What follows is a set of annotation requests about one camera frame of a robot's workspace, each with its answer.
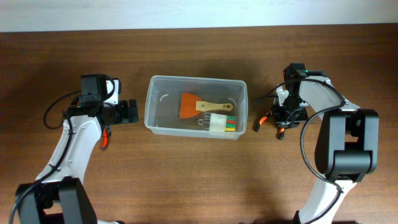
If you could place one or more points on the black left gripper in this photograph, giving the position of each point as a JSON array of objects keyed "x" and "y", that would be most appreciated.
[{"x": 125, "y": 116}]

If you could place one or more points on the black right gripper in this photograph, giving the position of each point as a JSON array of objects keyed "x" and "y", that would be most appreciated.
[{"x": 282, "y": 122}]

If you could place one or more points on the orange handled pliers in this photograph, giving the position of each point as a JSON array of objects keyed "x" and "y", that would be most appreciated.
[{"x": 262, "y": 120}]

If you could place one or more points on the orange scraper wooden handle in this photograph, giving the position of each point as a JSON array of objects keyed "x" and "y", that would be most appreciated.
[{"x": 192, "y": 105}]

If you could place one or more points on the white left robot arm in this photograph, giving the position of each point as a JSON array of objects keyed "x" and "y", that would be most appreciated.
[{"x": 57, "y": 194}]

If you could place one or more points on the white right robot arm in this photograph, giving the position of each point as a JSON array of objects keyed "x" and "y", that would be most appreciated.
[{"x": 347, "y": 144}]

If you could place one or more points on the clear plastic container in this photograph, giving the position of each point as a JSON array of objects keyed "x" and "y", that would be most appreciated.
[{"x": 162, "y": 111}]

